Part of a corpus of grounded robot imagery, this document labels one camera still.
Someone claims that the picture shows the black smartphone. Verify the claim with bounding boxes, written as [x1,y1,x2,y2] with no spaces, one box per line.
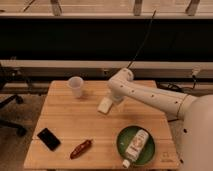
[37,128,61,151]

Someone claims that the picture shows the black floor cable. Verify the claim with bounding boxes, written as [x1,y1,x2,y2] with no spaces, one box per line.
[156,82,184,93]

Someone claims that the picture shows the green plate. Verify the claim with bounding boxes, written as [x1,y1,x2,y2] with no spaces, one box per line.
[116,125,155,168]

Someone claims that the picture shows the black hanging cable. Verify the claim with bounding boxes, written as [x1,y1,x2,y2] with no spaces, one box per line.
[125,9,157,70]

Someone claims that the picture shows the white lotion bottle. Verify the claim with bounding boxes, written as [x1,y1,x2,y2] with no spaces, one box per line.
[122,129,149,168]

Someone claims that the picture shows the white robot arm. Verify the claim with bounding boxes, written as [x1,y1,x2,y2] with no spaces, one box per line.
[108,68,213,171]

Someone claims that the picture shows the red brown chili pepper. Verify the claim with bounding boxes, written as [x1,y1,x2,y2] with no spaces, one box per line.
[70,140,92,159]

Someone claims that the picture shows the white sponge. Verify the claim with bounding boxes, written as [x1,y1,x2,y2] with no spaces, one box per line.
[98,97,113,114]

